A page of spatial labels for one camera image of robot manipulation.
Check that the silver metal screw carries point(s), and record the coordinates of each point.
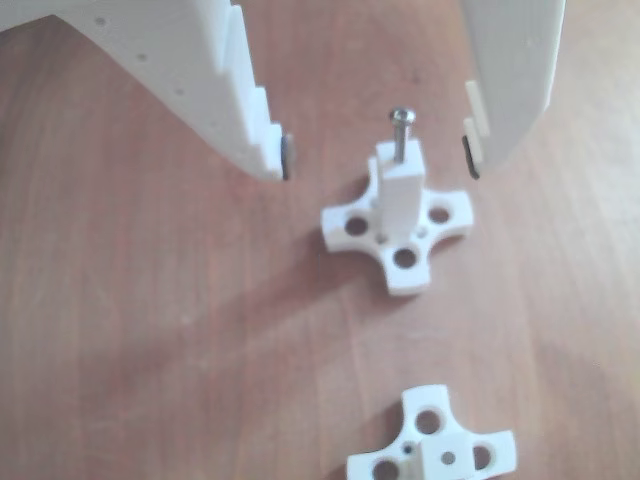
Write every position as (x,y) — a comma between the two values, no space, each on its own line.
(401,135)

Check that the white cross-base post stand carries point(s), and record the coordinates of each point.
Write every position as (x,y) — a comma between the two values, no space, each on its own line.
(400,200)
(430,400)

